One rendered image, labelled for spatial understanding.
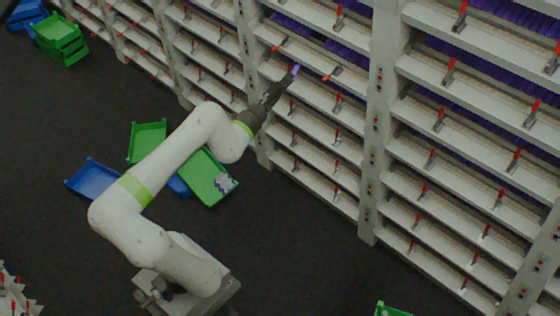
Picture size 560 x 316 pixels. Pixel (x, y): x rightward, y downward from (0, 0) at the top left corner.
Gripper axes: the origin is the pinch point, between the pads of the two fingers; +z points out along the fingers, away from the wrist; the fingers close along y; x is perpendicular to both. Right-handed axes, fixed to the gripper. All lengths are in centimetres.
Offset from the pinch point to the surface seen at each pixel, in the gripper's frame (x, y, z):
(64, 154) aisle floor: -111, 123, -42
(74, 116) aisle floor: -130, 131, -18
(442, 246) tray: 82, 40, 0
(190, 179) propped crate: -34, 95, -19
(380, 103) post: 33.3, -6.9, 9.0
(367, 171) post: 41, 32, 6
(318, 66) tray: 5.1, 1.5, 14.8
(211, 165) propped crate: -31, 96, -6
